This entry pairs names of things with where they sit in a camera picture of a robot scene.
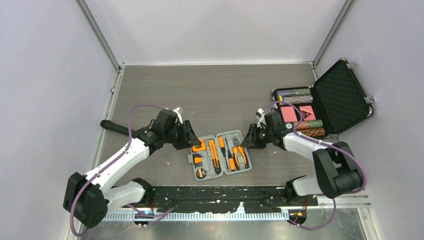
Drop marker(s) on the orange phillips screwdriver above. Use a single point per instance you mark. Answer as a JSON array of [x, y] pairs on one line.
[[222, 146]]

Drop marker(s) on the orange utility knife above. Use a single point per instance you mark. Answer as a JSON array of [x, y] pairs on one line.
[[215, 158]]

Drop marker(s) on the black orange-tipped tool handle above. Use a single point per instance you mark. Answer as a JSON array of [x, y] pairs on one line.
[[114, 127]]

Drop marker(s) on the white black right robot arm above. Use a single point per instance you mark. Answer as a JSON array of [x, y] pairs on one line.
[[336, 171]]

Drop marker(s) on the orange black pliers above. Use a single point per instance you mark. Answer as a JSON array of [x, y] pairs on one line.
[[239, 155]]

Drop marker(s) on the black aluminium poker chip case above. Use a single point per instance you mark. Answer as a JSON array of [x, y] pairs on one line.
[[337, 98]]

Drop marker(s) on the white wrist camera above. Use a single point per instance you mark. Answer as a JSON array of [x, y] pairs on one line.
[[179, 111], [260, 115]]

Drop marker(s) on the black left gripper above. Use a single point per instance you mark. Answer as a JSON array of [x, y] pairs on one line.
[[189, 138]]

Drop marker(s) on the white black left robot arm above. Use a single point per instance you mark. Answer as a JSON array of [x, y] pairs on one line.
[[90, 196]]

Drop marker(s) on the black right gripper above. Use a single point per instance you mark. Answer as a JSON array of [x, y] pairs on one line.
[[251, 141]]

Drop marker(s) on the orange tape measure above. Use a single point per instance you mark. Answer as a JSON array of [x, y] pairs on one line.
[[199, 148]]

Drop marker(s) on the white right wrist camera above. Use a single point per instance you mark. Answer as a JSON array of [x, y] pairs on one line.
[[260, 115]]

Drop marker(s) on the red card deck with triangle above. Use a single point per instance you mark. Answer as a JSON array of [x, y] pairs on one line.
[[307, 112]]

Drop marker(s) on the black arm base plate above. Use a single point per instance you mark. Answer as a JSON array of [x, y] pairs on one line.
[[225, 199]]

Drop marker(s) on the red playing card deck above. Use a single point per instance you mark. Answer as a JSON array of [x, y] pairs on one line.
[[289, 114]]

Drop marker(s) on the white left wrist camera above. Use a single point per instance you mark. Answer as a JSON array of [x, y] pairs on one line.
[[179, 111]]

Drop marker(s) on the grey plastic tool case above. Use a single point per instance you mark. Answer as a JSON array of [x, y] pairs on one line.
[[207, 162]]

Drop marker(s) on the small orange screwdriver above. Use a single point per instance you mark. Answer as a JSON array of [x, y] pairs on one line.
[[231, 162]]

